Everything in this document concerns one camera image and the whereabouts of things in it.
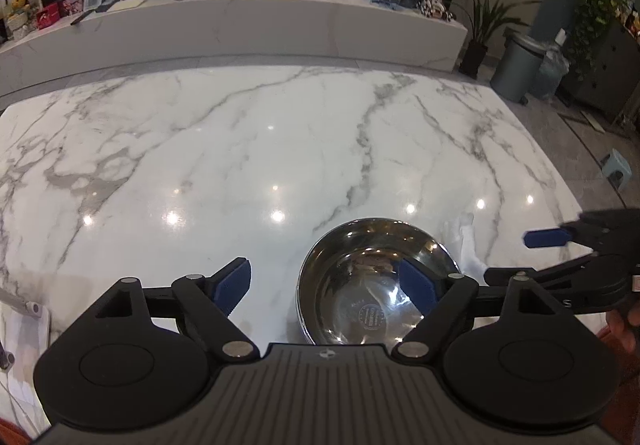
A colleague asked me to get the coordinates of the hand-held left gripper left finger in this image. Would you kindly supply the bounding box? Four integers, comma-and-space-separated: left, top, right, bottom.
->
92, 256, 259, 364

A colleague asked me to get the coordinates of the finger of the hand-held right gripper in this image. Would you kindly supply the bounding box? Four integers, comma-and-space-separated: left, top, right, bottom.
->
483, 251, 608, 291
522, 208, 640, 257

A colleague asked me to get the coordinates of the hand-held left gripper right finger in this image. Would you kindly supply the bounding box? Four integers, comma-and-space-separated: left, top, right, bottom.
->
391, 257, 573, 362

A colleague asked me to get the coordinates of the white paper towel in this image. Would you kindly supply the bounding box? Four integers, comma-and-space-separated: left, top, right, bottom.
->
441, 216, 489, 277

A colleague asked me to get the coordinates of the stainless steel bowl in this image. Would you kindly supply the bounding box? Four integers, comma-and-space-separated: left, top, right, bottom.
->
297, 219, 464, 347

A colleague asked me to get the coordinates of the person's right hand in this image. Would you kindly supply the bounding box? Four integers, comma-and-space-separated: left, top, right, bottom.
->
605, 297, 640, 356

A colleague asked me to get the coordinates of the small green stool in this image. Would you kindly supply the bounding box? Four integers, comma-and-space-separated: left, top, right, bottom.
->
596, 148, 634, 189

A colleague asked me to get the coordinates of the bin with plastic liner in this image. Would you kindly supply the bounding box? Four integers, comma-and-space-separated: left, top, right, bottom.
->
529, 28, 572, 102

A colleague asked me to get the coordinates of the grey pedal trash bin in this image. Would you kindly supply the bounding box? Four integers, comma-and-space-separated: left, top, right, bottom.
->
489, 26, 549, 106

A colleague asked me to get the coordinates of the dark grey cabinet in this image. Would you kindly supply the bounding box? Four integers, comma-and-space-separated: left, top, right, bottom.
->
557, 16, 640, 120

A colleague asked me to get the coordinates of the potted long-leaf plant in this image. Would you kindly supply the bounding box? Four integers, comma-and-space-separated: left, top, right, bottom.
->
451, 0, 543, 79

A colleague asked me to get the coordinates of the white desk stand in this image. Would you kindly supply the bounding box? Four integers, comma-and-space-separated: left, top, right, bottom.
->
0, 286, 52, 408

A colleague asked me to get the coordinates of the green ivy plant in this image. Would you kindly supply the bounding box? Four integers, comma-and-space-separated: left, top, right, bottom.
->
569, 0, 632, 78

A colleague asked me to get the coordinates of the marble media cabinet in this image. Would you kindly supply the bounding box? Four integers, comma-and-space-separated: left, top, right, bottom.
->
0, 0, 469, 102

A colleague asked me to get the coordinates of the black and white ornament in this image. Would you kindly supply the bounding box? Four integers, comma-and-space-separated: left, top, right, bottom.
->
416, 0, 457, 22

